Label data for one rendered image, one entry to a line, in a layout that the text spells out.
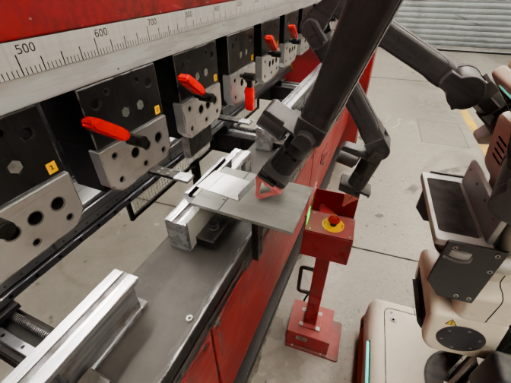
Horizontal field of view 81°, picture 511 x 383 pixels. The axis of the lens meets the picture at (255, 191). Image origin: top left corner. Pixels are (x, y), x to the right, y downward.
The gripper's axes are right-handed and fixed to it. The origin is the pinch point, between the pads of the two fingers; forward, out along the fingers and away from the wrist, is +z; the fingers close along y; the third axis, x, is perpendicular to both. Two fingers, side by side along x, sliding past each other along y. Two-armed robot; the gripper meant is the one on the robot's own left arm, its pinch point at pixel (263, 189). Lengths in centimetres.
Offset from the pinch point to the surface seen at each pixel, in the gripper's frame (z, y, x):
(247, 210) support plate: 2.4, 6.7, -0.2
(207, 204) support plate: 7.0, 8.7, -8.6
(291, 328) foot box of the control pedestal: 75, -17, 51
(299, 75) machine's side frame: 56, -214, -28
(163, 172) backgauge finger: 15.6, 1.6, -24.7
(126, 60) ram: -22.8, 20.7, -27.9
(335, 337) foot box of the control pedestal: 74, -27, 74
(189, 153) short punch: -0.3, 5.5, -18.9
